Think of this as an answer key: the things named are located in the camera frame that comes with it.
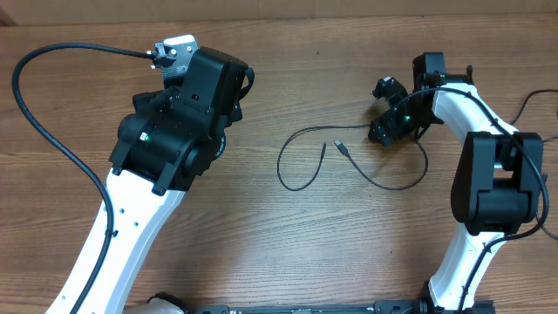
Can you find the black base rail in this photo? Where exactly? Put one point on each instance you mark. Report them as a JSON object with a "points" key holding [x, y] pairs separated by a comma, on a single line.
{"points": [[301, 309]]}

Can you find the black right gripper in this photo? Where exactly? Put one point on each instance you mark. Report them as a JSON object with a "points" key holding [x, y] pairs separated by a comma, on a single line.
{"points": [[390, 119]]}

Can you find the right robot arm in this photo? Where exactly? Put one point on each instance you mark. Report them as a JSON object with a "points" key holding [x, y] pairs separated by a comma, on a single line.
{"points": [[497, 187]]}

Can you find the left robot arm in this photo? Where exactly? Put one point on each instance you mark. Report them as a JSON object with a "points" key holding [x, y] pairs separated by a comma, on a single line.
{"points": [[171, 138]]}

